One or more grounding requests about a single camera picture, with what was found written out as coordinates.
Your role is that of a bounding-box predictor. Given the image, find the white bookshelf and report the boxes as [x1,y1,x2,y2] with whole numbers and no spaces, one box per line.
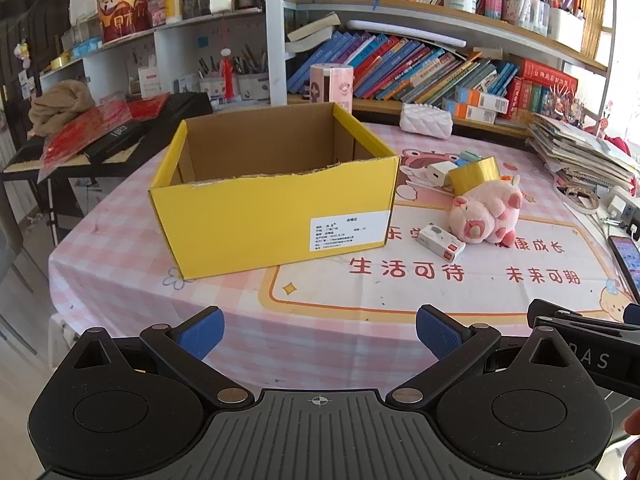
[40,0,621,136]

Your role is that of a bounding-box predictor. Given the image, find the pink pig plush toy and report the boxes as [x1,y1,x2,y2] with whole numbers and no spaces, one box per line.
[448,175,524,247]

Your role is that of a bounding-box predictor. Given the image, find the red cartoon deer figure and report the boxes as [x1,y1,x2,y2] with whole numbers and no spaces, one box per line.
[595,115,631,156]

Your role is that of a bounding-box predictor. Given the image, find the red paper packets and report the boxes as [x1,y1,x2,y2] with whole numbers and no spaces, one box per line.
[40,94,171,181]

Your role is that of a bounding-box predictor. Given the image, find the orange and blue carton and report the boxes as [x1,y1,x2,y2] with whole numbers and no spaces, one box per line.
[442,100,498,125]
[454,87,510,113]

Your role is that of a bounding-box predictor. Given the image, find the white quilted bag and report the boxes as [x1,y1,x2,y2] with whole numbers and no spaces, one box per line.
[400,102,454,139]

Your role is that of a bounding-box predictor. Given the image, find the black electronic keyboard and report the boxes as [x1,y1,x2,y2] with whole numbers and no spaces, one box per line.
[1,91,216,176]

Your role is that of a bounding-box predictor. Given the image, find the red upright book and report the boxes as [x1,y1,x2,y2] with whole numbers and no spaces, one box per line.
[505,77,525,120]

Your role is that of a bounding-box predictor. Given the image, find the white power adapter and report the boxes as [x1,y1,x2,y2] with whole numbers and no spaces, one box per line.
[606,187,640,226]

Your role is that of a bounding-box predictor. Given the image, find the white pen holder cup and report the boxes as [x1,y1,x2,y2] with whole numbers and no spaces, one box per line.
[236,72,271,102]

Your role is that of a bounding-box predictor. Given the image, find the red and white bottle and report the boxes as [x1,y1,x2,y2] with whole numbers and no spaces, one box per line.
[220,49,236,100]

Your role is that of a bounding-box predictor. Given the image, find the pink cylindrical container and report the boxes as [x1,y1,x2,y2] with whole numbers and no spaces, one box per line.
[309,63,354,111]

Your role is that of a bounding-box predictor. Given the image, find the white rod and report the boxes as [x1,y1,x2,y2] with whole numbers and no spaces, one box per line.
[346,19,471,47]

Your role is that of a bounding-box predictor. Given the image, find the yellow cardboard box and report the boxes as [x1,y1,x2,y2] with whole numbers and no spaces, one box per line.
[148,101,402,281]

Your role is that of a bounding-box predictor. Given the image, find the pink printed tablecloth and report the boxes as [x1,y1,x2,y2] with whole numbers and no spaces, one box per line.
[47,120,640,411]

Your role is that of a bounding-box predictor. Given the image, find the colourful paper ornament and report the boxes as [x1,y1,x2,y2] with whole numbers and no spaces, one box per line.
[547,82,588,126]

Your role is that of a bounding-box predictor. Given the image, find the person's right hand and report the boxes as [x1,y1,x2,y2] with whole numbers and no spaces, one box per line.
[622,405,640,480]

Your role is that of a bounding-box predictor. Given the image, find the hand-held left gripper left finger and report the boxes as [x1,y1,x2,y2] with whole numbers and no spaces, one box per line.
[60,306,256,408]

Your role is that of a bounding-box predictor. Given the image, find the old worn books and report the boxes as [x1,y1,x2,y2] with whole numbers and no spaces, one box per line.
[286,12,342,53]

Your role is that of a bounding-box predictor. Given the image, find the row of colourful books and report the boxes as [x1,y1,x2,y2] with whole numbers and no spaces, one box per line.
[287,30,521,106]

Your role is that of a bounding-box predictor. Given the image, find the white pen organiser box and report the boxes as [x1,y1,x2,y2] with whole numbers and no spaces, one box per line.
[547,5,586,53]

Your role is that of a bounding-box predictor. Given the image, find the red thick book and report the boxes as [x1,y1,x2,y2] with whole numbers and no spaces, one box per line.
[515,57,578,93]

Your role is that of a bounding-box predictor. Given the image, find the small white printed box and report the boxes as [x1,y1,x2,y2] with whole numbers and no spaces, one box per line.
[416,223,467,260]

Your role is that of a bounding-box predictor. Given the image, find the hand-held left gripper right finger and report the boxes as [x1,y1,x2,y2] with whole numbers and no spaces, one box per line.
[384,304,588,408]

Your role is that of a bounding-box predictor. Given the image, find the gold tape roll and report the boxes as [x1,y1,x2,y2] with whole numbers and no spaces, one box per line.
[446,156,501,195]

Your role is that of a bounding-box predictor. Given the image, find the stack of papers and notebooks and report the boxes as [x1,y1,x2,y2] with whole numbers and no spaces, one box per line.
[525,112,640,196]

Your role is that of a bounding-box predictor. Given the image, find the white tape roll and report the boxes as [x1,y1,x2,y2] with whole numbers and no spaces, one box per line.
[552,180,601,216]

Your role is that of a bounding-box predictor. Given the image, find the brown cloth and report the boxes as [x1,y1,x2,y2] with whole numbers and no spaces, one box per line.
[28,81,96,137]

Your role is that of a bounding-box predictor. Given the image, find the white charger plug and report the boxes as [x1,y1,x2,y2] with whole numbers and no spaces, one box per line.
[426,161,460,188]

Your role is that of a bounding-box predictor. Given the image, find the red fortune god doll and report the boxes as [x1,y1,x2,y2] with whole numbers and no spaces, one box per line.
[97,0,152,43]

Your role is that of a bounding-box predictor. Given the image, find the smartphone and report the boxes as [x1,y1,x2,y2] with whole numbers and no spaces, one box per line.
[607,234,640,303]

